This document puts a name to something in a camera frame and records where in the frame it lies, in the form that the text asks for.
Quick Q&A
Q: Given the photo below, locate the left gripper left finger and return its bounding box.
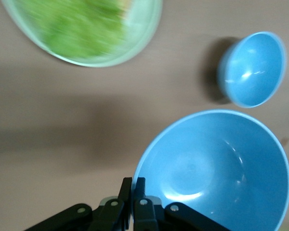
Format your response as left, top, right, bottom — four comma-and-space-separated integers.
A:
26, 177, 133, 231

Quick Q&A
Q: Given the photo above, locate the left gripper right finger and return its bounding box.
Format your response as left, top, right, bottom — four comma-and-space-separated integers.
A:
133, 177, 229, 231

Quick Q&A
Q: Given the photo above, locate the blue bowl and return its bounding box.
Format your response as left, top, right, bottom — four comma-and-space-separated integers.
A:
132, 109, 289, 231
217, 31, 287, 109

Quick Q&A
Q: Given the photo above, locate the light green plate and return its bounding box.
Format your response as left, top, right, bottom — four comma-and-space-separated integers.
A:
1, 0, 163, 68

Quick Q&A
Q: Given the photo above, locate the green lettuce leaf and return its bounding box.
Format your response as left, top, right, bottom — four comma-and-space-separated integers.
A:
42, 0, 135, 61

